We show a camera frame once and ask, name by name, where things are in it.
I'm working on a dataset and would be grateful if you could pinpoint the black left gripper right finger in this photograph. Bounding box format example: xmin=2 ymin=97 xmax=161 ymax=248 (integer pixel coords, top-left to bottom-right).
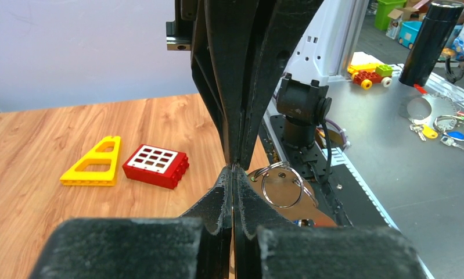
xmin=235 ymin=172 xmax=426 ymax=278

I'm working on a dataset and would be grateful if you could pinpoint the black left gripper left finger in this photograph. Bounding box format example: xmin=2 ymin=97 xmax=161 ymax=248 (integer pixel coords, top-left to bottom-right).
xmin=30 ymin=167 xmax=232 ymax=278

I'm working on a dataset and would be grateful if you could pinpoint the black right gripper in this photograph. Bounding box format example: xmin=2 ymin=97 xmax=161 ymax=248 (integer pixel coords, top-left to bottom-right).
xmin=166 ymin=0 xmax=322 ymax=170

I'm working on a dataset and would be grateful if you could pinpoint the metal key organizer red handle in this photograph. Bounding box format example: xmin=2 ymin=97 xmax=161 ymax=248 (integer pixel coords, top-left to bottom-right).
xmin=248 ymin=162 xmax=337 ymax=227

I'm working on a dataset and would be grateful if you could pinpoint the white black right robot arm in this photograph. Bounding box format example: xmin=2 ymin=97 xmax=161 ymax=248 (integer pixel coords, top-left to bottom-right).
xmin=166 ymin=1 xmax=366 ymax=169

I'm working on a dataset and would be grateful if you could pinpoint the red tray with white slots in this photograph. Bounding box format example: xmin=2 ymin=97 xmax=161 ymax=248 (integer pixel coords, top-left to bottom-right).
xmin=122 ymin=144 xmax=189 ymax=189

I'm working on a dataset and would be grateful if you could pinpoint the toy brick car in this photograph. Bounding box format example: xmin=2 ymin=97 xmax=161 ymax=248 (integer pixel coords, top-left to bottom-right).
xmin=347 ymin=63 xmax=393 ymax=90

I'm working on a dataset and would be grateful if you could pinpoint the yellow plastic piece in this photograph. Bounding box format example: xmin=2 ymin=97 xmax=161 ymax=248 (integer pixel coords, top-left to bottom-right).
xmin=60 ymin=136 xmax=121 ymax=187

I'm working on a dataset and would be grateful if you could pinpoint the green storage bin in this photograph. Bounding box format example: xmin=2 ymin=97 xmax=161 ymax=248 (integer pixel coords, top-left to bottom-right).
xmin=374 ymin=0 xmax=408 ymax=31

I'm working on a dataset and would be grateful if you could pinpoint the blue storage bin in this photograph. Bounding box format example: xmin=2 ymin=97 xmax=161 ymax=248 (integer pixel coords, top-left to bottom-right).
xmin=397 ymin=21 xmax=422 ymax=49

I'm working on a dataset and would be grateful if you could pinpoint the black cylinder bottle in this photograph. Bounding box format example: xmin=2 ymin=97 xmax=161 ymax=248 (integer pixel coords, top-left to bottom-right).
xmin=399 ymin=1 xmax=464 ymax=87

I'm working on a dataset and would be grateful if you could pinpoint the key with yellow tag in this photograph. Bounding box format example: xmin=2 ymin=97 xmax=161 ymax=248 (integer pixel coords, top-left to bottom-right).
xmin=409 ymin=124 xmax=438 ymax=141

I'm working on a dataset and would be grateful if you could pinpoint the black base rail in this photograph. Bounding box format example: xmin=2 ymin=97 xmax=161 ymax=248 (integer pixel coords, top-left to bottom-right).
xmin=260 ymin=108 xmax=397 ymax=228

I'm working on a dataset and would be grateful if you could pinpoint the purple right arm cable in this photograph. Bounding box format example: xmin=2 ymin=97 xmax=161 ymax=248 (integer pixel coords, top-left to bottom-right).
xmin=316 ymin=117 xmax=351 ymax=151

